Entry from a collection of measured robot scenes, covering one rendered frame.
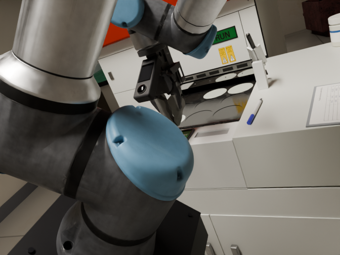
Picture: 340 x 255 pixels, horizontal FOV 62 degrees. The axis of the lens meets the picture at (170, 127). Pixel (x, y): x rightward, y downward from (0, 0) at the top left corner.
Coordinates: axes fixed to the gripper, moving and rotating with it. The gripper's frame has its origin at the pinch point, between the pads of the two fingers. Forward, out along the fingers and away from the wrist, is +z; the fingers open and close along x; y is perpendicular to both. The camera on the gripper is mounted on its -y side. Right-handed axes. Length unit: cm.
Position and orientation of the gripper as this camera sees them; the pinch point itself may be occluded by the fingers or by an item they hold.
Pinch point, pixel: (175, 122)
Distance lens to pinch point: 74.1
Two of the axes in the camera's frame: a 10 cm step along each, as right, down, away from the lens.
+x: -8.5, 1.3, 5.1
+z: 3.5, 8.7, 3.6
